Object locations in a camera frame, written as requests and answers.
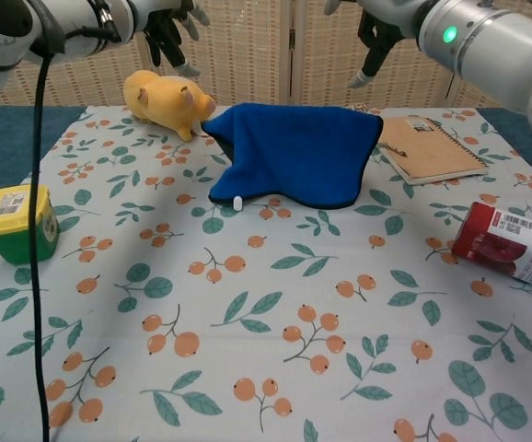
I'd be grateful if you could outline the brown spiral notebook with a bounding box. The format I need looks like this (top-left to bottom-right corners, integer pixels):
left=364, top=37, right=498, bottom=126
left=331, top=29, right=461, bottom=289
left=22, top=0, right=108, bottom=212
left=375, top=115, right=488, bottom=186

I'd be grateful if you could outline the teal fabric table cover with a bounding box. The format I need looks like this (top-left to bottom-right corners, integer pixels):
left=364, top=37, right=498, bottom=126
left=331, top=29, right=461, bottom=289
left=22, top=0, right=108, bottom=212
left=0, top=105, right=532, bottom=222

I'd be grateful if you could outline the blue grey microfiber towel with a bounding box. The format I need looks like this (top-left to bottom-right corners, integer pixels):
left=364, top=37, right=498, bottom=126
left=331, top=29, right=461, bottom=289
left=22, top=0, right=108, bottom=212
left=200, top=103, right=385, bottom=211

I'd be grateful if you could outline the green container yellow lid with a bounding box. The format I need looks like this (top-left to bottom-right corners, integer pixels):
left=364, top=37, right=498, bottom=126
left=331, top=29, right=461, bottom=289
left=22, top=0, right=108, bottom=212
left=0, top=183, right=60, bottom=266

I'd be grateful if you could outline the red white box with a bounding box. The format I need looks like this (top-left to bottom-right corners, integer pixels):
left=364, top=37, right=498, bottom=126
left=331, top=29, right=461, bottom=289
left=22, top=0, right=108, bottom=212
left=450, top=201, right=532, bottom=296

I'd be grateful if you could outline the bamboo folding screen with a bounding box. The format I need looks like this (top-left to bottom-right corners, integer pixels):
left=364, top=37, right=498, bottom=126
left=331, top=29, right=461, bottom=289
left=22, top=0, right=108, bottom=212
left=0, top=0, right=525, bottom=116

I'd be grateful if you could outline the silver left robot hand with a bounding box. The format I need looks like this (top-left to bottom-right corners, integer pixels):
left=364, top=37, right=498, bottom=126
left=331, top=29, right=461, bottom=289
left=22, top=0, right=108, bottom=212
left=130, top=0, right=212, bottom=78

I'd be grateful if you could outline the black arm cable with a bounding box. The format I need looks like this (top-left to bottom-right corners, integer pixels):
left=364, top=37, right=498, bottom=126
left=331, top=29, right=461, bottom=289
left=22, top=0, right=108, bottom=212
left=27, top=0, right=123, bottom=442

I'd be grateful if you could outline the yellow plush animal toy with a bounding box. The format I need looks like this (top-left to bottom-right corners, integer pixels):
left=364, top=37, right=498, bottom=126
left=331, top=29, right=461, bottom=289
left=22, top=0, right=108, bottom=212
left=122, top=69, right=216, bottom=143

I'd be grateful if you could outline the floral print tablecloth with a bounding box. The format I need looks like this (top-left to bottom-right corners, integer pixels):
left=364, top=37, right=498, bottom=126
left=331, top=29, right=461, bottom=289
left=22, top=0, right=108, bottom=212
left=0, top=104, right=532, bottom=442

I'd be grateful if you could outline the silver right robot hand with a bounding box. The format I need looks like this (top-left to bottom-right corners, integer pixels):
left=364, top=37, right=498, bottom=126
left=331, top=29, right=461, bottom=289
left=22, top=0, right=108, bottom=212
left=323, top=0, right=427, bottom=89

